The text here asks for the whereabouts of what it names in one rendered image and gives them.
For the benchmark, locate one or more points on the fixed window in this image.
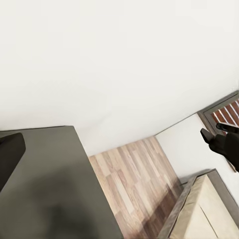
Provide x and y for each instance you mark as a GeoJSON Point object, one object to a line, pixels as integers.
{"type": "Point", "coordinates": [225, 110]}

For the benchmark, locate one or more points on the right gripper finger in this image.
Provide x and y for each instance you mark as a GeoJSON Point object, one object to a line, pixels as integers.
{"type": "Point", "coordinates": [209, 139]}

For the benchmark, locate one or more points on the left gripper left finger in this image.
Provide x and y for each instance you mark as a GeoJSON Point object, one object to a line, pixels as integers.
{"type": "Point", "coordinates": [12, 148]}

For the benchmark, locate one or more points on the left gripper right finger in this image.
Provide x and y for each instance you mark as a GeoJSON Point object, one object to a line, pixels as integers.
{"type": "Point", "coordinates": [231, 148]}

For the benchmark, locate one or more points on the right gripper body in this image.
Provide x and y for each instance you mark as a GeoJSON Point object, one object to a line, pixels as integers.
{"type": "Point", "coordinates": [219, 143]}

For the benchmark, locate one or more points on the bed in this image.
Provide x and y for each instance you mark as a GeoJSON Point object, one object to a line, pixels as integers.
{"type": "Point", "coordinates": [206, 209]}

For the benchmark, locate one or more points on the desk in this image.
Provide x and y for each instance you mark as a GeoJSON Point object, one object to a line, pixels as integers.
{"type": "Point", "coordinates": [54, 193]}

